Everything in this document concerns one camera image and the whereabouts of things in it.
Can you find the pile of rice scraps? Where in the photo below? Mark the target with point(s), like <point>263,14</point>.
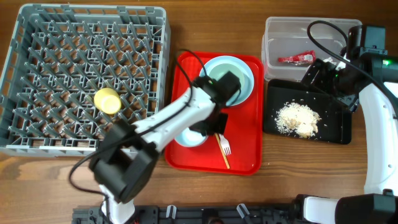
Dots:
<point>298,119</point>

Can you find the red plastic tray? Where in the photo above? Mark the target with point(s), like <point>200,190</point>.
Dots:
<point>243,131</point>

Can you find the clear plastic bin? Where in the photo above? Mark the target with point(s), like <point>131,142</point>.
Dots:
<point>287,36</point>

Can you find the white napkin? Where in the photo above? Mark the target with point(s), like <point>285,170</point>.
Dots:
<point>339,65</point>

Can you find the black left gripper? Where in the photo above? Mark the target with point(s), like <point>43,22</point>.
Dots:
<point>219,127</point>

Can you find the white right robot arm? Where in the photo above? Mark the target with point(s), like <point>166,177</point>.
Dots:
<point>374,81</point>

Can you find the light blue plate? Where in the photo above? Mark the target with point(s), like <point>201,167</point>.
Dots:
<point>248,74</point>

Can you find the red sauce packet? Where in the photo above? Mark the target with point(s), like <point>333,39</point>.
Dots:
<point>306,57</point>

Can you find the white plastic fork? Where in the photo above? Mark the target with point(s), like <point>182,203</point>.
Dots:
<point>225,145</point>

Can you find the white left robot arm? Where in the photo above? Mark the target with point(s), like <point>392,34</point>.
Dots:
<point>125,160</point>

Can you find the yellow cup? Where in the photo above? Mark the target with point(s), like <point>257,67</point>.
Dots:
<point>107,100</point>

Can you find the black food waste tray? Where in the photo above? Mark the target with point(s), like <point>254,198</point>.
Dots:
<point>335,122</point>

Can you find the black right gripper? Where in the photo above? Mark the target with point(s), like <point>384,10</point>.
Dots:
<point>326,70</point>

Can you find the light green bowl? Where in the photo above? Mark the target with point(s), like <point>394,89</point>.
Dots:
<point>219,70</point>

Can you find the grey plastic dishwasher rack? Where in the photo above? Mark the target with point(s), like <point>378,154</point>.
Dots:
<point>60,55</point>

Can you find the small light blue bowl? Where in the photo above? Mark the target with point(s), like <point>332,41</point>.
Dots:
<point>189,138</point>

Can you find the wooden chopstick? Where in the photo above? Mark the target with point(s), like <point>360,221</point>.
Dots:
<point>222,151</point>

